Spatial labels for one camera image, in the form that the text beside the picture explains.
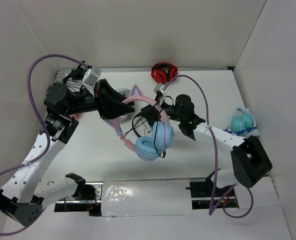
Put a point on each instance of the small black headphones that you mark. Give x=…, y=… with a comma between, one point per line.
x=143, y=119

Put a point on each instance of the aluminium frame rail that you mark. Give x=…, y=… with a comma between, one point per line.
x=90, y=148

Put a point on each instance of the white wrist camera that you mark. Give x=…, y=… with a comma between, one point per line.
x=159, y=89
x=91, y=76

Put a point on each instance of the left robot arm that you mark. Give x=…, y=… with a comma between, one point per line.
x=22, y=198

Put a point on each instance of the glossy white tape sheet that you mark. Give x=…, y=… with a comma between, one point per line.
x=146, y=198

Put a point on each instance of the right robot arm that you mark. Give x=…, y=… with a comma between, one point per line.
x=250, y=162

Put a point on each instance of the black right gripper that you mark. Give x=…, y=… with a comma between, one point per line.
x=158, y=105

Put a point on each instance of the pink blue cat-ear headphones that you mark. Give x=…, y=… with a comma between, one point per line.
x=147, y=148

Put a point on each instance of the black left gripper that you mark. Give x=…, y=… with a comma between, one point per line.
x=107, y=109

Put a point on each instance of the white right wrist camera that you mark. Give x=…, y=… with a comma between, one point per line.
x=159, y=89

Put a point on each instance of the red black headphones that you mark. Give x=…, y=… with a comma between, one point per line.
x=163, y=72

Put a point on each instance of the teal headphones in bag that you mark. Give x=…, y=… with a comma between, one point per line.
x=243, y=124

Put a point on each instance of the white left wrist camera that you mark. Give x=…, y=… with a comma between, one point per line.
x=91, y=76

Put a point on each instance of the black wired headphones far left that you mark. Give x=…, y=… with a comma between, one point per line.
x=73, y=80

